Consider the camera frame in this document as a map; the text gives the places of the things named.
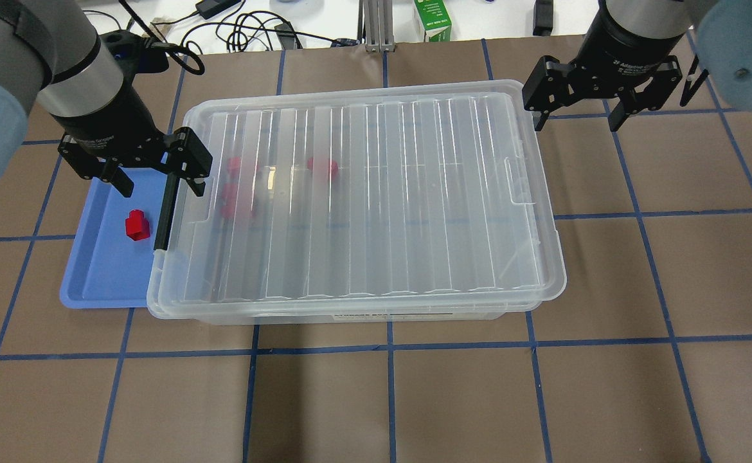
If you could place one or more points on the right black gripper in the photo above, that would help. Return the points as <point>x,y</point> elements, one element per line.
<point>620,46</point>

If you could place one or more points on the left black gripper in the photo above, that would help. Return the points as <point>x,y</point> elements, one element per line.
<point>103,122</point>

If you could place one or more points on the red block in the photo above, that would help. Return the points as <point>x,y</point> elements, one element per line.
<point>323,168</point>
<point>236,202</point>
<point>236,164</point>
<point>137,226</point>

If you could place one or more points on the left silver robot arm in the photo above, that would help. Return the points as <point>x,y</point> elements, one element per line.
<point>51,55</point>

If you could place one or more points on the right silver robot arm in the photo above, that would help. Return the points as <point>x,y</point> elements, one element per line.
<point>639,51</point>

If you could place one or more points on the red block in box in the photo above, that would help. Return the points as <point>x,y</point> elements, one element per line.
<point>236,202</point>
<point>236,164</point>
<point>323,168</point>

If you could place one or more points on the clear plastic storage box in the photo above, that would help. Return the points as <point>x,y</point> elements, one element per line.
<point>333,310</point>

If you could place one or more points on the clear plastic box lid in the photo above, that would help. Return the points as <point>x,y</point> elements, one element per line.
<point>441,192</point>

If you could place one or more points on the blue plastic tray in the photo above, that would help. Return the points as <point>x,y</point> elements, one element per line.
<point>106,269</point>

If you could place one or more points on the black power adapter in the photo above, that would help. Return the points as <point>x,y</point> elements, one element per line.
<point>208,9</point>

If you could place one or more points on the green white carton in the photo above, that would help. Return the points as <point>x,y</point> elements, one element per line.
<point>433,20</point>

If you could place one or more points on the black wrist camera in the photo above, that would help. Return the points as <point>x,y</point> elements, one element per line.
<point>136,54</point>

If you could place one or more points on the aluminium frame post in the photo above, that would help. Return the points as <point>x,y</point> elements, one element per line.
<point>375,26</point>

